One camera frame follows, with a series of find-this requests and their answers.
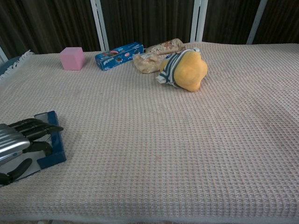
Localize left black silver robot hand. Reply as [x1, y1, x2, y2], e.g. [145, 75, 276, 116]
[0, 118, 64, 186]

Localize dark blue floral box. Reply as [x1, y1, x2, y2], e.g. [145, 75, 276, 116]
[0, 111, 67, 185]

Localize blue cookie box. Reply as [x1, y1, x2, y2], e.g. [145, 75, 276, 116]
[94, 42, 144, 71]

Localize pink foam cube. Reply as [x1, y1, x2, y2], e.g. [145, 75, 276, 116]
[59, 47, 85, 71]

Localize beige waffle weave tablecloth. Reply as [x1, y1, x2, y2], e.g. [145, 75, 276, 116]
[0, 42, 299, 221]

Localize clear bag of snacks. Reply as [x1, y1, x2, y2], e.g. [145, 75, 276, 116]
[132, 52, 164, 74]

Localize brown white snack bar wrapper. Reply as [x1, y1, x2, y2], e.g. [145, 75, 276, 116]
[144, 38, 186, 56]

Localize yellow plush toy striped shirt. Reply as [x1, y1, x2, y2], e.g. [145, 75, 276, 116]
[156, 47, 208, 92]

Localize white metal frame post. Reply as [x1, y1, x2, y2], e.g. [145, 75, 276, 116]
[246, 0, 268, 45]
[190, 0, 209, 43]
[90, 0, 110, 51]
[0, 46, 9, 63]

